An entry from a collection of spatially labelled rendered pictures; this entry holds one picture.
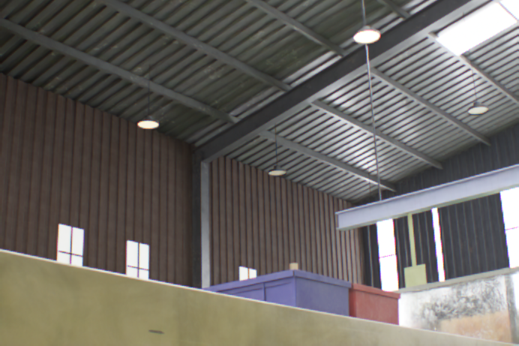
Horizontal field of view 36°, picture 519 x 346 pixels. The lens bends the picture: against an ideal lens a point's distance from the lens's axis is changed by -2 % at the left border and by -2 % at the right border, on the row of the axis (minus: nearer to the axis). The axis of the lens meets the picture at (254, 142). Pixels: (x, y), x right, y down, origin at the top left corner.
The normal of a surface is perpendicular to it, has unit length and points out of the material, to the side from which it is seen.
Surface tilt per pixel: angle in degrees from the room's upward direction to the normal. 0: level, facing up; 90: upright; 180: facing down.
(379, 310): 92
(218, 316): 92
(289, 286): 92
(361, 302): 92
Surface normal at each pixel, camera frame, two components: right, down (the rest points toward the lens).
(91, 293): 0.76, -0.26
